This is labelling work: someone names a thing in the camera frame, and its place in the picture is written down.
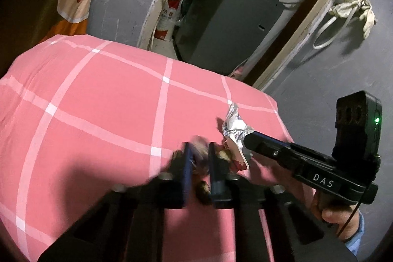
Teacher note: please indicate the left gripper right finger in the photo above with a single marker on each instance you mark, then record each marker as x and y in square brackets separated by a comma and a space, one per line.
[270, 226]

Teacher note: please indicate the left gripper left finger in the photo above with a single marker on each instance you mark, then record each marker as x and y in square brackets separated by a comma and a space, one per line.
[128, 225]

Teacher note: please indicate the silver wrapper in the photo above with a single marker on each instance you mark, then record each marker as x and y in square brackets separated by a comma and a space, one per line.
[235, 130]

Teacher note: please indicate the person's right hand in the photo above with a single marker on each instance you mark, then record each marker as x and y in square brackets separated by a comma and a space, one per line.
[347, 218]

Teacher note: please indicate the pink checked tablecloth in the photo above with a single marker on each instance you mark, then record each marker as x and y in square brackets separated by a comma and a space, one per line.
[80, 114]

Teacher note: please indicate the white cloth gloves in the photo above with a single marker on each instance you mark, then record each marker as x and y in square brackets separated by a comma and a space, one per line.
[348, 8]

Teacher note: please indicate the grey metal cabinet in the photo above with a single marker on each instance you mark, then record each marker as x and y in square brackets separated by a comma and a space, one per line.
[218, 35]

